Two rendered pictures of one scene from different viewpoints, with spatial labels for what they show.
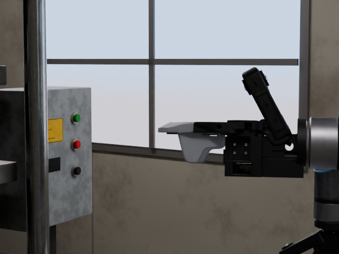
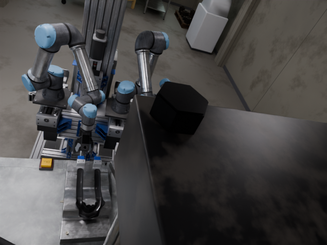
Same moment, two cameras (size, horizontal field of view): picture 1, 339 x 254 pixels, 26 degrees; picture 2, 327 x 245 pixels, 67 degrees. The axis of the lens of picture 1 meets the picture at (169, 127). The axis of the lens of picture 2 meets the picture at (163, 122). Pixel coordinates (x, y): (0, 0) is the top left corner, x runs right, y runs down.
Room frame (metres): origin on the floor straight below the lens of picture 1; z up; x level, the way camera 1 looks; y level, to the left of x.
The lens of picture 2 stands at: (2.23, 0.53, 2.28)
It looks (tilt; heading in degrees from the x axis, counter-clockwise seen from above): 38 degrees down; 212
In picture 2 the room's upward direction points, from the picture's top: 24 degrees clockwise
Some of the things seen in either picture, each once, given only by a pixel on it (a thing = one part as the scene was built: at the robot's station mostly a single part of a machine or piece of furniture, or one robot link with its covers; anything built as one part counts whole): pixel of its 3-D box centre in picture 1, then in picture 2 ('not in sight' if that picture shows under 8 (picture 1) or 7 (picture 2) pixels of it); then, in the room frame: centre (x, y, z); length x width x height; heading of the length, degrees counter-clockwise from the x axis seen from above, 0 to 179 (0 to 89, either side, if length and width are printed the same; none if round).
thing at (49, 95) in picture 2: not in sight; (53, 89); (1.52, -0.87, 1.09); 0.15 x 0.15 x 0.10
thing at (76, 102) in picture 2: not in sight; (80, 103); (1.56, -0.45, 1.31); 0.11 x 0.11 x 0.08; 9
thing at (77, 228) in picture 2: not in sight; (86, 195); (1.65, -0.11, 0.87); 0.50 x 0.26 x 0.14; 60
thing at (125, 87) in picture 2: not in sight; (126, 91); (1.11, -0.58, 1.20); 0.13 x 0.12 x 0.14; 169
